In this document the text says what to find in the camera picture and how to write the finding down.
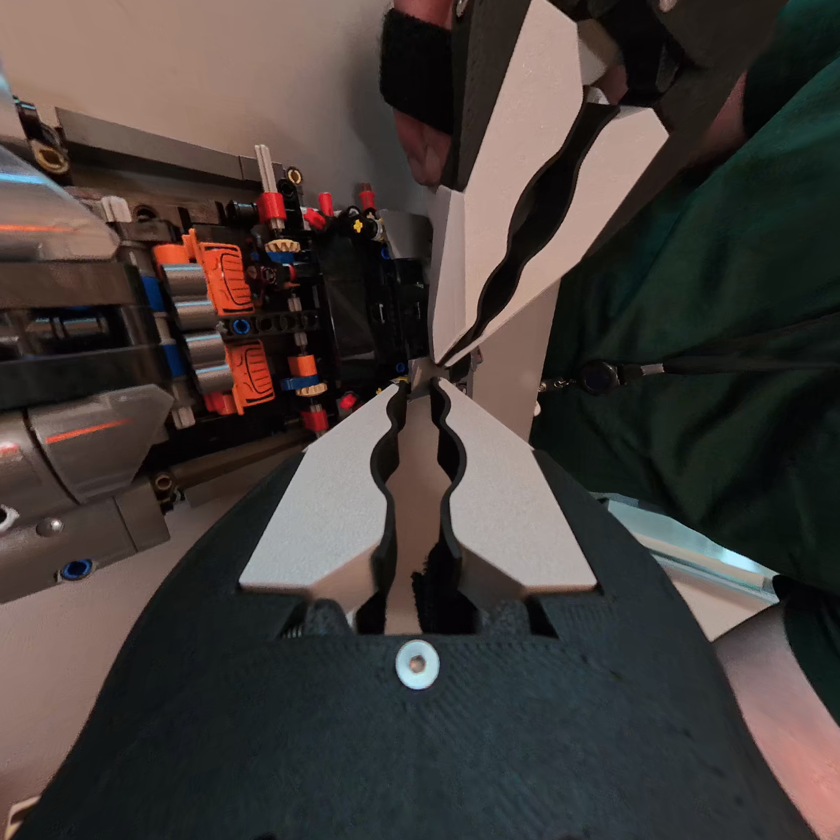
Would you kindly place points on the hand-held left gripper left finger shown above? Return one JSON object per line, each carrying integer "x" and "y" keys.
{"x": 315, "y": 518}

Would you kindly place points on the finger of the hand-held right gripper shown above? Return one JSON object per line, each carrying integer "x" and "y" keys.
{"x": 518, "y": 98}
{"x": 590, "y": 197}

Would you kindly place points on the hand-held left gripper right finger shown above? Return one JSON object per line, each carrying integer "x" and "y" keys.
{"x": 518, "y": 518}

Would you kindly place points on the grey lego car model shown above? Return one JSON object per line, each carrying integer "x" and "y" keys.
{"x": 197, "y": 295}

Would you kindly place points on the person's left forearm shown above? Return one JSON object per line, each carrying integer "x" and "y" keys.
{"x": 787, "y": 722}

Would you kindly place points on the person's right forearm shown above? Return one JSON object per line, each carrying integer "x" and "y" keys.
{"x": 732, "y": 118}

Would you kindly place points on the person's right hand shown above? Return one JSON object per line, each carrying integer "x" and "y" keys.
{"x": 426, "y": 154}

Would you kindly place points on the person in green shirt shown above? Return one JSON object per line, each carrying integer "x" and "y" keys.
{"x": 689, "y": 295}

